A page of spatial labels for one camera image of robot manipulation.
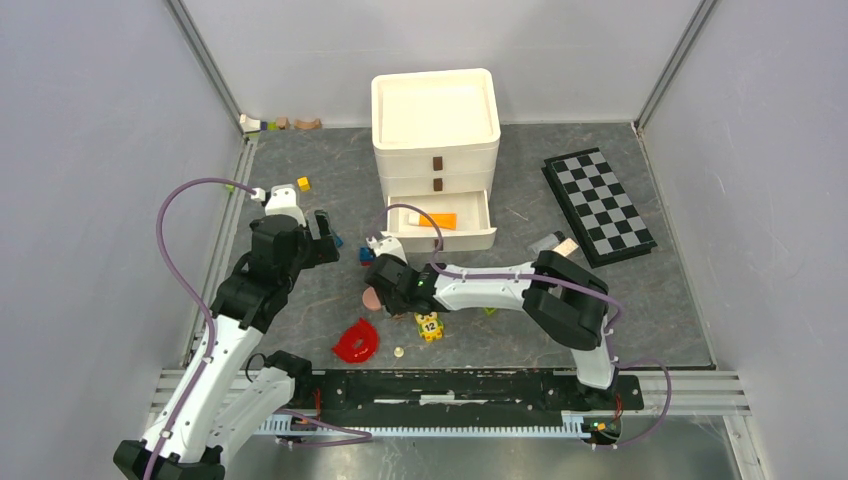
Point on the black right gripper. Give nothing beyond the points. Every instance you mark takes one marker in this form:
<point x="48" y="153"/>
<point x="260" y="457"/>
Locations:
<point x="391" y="304"/>

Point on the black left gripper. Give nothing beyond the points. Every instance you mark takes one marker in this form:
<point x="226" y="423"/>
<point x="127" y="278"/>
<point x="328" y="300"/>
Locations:
<point x="322" y="248"/>

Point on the pink round sponge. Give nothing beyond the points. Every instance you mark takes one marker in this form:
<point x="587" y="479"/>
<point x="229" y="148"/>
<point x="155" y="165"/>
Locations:
<point x="371" y="300"/>

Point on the orange cream tube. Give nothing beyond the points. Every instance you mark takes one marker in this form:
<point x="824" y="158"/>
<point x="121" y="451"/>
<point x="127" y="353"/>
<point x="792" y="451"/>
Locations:
<point x="444" y="221"/>

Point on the small glass bottle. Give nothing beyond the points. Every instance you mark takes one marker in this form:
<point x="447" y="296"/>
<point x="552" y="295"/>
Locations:
<point x="548" y="242"/>

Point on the white three-drawer organizer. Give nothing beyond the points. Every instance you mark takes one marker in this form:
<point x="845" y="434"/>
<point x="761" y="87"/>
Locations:
<point x="436" y="138"/>

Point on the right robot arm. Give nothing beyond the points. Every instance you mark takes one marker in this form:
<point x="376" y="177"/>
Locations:
<point x="570" y="304"/>

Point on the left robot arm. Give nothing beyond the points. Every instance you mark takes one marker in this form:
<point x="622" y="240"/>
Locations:
<point x="197" y="434"/>

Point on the blue red duplo brick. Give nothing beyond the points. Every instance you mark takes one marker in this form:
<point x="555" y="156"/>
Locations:
<point x="365" y="256"/>

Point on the yellow owl brick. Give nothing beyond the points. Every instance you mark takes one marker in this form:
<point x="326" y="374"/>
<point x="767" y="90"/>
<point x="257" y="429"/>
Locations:
<point x="430" y="327"/>

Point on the yellow small cube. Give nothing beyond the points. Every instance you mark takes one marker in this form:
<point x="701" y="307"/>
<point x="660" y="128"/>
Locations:
<point x="304" y="184"/>

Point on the red arch brick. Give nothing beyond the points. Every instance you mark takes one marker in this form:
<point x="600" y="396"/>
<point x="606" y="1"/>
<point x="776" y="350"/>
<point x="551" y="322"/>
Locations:
<point x="358" y="343"/>

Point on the wooden arch block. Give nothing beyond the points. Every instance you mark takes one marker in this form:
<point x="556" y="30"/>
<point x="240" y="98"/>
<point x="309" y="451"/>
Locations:
<point x="312" y="124"/>

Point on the white corner block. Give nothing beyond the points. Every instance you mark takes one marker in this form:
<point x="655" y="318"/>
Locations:
<point x="249" y="125"/>

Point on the beige small block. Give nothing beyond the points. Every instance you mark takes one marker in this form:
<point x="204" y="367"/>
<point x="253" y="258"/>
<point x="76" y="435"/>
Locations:
<point x="566" y="247"/>

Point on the black grey chessboard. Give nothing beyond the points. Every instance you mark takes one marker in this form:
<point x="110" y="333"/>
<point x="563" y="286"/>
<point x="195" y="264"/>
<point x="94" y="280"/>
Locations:
<point x="600" y="213"/>

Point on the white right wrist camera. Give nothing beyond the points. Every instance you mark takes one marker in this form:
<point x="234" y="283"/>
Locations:
<point x="386" y="247"/>

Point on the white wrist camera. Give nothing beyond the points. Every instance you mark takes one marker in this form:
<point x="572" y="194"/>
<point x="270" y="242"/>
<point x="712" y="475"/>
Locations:
<point x="280" y="200"/>
<point x="386" y="247"/>

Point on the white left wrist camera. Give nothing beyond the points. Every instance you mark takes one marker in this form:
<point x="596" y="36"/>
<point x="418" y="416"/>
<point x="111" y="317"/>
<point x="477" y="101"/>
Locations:
<point x="280" y="200"/>

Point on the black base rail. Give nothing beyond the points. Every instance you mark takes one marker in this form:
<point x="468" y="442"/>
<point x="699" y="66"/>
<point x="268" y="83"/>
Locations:
<point x="458" y="398"/>

